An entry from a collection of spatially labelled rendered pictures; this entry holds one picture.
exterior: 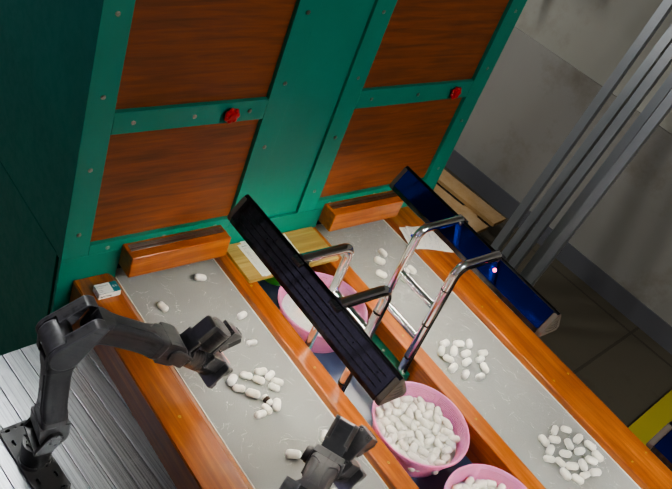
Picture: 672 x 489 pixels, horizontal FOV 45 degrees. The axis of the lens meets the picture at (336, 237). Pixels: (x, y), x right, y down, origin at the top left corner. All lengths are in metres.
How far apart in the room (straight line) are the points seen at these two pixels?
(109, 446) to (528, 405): 1.15
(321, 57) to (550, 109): 2.39
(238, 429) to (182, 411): 0.14
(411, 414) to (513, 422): 0.31
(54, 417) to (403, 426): 0.88
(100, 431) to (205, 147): 0.73
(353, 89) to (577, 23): 2.17
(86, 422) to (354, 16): 1.18
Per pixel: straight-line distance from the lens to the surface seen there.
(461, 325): 2.52
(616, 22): 4.18
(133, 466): 1.96
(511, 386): 2.43
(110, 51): 1.78
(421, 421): 2.19
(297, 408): 2.07
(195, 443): 1.90
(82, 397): 2.05
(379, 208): 2.62
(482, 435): 2.21
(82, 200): 2.00
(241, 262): 2.33
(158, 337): 1.71
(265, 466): 1.94
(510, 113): 4.49
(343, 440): 1.76
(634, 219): 4.26
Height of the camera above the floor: 2.28
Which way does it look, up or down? 36 degrees down
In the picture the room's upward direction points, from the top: 23 degrees clockwise
